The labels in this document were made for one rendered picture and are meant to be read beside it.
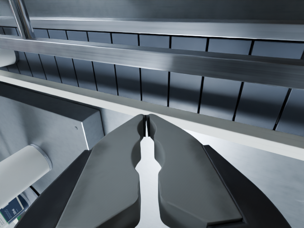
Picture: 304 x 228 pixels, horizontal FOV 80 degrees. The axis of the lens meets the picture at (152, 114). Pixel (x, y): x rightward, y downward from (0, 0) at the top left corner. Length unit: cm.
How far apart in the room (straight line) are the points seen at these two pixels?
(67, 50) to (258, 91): 17
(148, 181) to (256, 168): 22
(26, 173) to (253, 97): 49
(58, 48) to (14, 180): 40
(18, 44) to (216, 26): 19
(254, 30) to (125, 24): 13
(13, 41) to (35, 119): 28
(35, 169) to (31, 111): 15
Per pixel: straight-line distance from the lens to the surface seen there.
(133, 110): 21
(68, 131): 40
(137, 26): 22
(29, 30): 22
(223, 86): 20
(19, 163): 54
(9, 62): 42
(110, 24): 25
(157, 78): 22
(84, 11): 34
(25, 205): 94
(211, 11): 24
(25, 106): 49
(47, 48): 19
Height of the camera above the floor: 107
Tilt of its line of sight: 50 degrees down
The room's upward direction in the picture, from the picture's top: 135 degrees counter-clockwise
